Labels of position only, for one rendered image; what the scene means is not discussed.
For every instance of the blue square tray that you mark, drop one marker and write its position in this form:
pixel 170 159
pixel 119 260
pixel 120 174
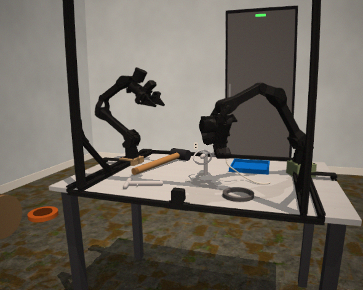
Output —
pixel 251 166

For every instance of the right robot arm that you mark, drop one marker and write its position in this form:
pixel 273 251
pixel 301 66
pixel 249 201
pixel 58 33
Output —
pixel 276 96

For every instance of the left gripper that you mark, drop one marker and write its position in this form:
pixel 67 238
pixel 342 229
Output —
pixel 148 99

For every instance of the white rounded cylinder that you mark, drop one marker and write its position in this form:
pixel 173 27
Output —
pixel 203 155

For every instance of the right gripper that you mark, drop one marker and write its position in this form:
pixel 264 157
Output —
pixel 220 149

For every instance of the black rubber mallet with wooden handle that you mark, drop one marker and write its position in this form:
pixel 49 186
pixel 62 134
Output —
pixel 180 154

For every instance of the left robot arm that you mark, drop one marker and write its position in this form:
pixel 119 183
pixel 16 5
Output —
pixel 131 137

